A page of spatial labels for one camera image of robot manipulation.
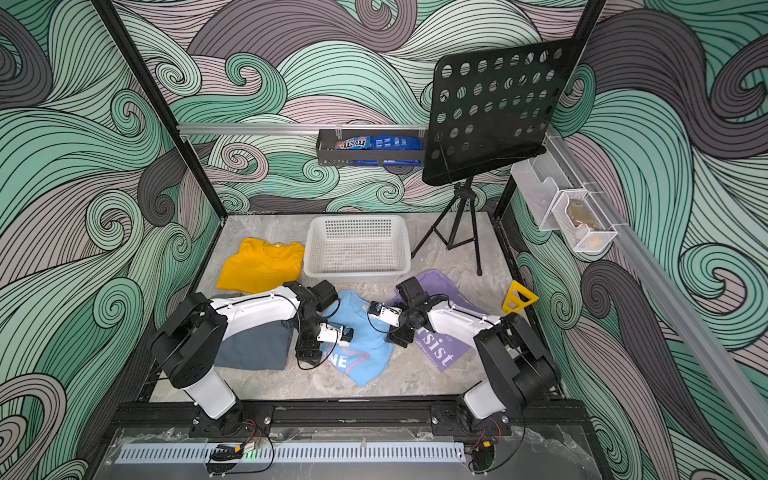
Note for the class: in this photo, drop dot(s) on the blue M&M candy bag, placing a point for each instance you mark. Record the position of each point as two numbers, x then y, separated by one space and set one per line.
380 143

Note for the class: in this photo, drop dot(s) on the aluminium rail right wall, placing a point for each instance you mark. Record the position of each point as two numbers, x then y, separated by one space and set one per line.
744 400

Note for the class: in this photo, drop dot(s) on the light blue t-shirt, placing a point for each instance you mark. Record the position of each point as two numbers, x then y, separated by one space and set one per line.
367 354

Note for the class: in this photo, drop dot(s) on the aluminium rail wall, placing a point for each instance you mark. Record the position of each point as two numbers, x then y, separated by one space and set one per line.
744 400
285 129

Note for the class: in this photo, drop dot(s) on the yellow triangular plastic piece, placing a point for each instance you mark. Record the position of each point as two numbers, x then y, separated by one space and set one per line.
518 298

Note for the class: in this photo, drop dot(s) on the white plastic basket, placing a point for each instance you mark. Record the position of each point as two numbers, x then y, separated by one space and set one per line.
357 247

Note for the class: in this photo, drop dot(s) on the purple Persist t-shirt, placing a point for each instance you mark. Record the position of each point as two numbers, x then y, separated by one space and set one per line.
432 288

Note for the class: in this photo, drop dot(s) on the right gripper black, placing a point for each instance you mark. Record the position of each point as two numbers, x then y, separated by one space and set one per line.
399 332

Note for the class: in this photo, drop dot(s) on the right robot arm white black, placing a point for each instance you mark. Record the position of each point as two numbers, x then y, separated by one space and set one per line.
519 369

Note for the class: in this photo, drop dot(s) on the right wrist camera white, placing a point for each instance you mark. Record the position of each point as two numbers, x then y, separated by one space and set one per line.
386 314

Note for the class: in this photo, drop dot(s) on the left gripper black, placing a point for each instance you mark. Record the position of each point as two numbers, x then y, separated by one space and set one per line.
311 352

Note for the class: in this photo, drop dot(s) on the aluminium rail back wall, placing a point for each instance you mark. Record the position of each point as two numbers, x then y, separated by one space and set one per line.
285 129

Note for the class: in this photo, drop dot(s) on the white slotted cable duct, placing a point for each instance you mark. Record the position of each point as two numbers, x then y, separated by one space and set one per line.
299 452

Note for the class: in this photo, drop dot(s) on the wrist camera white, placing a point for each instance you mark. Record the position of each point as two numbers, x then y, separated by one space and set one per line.
335 334
386 314

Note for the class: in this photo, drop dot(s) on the black wall shelf tray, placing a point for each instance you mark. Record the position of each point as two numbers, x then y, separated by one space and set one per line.
328 156

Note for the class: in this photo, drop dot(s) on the black perforated music stand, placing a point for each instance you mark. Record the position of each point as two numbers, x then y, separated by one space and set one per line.
489 109

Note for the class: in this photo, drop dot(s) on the grey-blue t-shirt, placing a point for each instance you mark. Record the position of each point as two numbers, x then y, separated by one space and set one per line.
265 347

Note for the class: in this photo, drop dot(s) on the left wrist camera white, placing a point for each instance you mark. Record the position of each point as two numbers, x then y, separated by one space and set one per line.
335 334

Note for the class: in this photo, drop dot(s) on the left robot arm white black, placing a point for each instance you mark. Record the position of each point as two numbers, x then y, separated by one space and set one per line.
187 344

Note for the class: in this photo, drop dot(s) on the yellow t-shirt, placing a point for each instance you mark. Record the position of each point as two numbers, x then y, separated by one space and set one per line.
260 266

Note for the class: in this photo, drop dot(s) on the clear acrylic wall bin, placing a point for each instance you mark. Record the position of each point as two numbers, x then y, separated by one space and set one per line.
557 202

